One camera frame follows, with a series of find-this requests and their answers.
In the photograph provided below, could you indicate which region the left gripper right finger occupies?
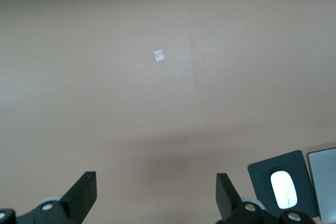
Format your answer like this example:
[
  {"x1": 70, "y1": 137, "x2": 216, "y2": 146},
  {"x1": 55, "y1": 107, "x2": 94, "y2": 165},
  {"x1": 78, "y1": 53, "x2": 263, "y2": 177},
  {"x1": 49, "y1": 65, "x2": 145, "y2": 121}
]
[{"x1": 215, "y1": 172, "x2": 266, "y2": 224}]

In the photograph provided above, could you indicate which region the white computer mouse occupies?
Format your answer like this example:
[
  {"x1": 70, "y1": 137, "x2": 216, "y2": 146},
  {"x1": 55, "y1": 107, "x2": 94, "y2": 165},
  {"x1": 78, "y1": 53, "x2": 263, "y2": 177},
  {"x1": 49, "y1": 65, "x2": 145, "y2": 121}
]
[{"x1": 270, "y1": 170, "x2": 298, "y2": 209}]

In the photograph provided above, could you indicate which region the silver closed laptop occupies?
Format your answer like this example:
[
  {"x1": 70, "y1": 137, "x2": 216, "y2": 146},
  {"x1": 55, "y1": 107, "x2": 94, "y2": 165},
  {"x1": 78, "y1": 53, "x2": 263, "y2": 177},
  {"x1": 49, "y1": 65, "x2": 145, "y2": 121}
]
[{"x1": 306, "y1": 147, "x2": 336, "y2": 223}]

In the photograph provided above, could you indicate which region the small rectangular tape piece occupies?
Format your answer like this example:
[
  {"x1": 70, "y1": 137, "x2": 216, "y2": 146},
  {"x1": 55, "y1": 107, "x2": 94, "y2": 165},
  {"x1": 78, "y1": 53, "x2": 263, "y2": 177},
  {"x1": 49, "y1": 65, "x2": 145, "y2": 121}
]
[{"x1": 153, "y1": 49, "x2": 165, "y2": 63}]

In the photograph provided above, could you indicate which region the black mouse pad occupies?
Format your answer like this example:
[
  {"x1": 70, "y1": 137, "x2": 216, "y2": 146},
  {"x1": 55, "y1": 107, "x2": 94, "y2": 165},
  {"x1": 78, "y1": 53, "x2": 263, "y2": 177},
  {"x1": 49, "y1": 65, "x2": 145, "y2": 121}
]
[{"x1": 247, "y1": 150, "x2": 320, "y2": 217}]

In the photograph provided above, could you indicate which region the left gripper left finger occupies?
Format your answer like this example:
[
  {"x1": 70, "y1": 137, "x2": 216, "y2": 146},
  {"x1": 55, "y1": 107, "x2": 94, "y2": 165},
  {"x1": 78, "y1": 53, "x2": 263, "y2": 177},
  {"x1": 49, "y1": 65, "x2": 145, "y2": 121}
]
[{"x1": 31, "y1": 170, "x2": 98, "y2": 224}]

